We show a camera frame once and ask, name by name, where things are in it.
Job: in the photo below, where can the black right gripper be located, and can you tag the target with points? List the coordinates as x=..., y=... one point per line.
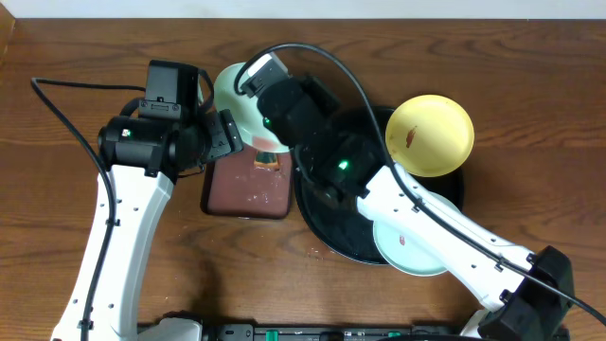
x=315, y=90

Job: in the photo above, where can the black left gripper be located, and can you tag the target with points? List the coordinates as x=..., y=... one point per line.
x=222, y=135

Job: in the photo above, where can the light green plate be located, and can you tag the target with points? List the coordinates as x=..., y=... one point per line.
x=244, y=110
x=404, y=255

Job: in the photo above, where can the green and yellow sponge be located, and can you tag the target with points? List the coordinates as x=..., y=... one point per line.
x=268, y=161

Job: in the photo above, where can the yellow plate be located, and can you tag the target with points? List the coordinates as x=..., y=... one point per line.
x=430, y=135

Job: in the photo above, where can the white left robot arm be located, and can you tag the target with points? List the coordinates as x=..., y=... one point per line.
x=134, y=186

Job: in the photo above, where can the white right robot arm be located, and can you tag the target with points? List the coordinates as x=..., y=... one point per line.
x=525, y=296

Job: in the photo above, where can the black rectangular water tray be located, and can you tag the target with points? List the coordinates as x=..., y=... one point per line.
x=236, y=186

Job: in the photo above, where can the round black tray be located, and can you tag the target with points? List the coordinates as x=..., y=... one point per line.
x=346, y=232

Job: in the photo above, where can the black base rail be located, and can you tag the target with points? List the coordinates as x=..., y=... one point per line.
x=249, y=332

